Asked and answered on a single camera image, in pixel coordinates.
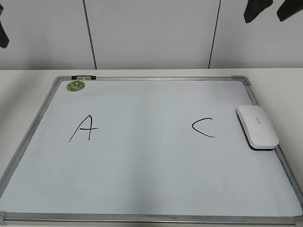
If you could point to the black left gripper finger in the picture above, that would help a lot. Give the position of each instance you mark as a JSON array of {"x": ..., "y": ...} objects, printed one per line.
[{"x": 4, "y": 40}]

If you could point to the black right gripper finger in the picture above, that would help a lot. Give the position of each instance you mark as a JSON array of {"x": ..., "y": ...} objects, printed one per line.
[
  {"x": 254, "y": 8},
  {"x": 289, "y": 8}
]

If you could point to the white whiteboard eraser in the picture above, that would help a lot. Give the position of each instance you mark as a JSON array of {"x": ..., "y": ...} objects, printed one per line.
[{"x": 257, "y": 127}]

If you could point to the round green sticker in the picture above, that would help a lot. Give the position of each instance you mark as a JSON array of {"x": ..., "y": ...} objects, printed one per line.
[{"x": 75, "y": 86}]

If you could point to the white whiteboard with aluminium frame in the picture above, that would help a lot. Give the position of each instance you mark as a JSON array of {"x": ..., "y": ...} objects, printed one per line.
[{"x": 132, "y": 151}]

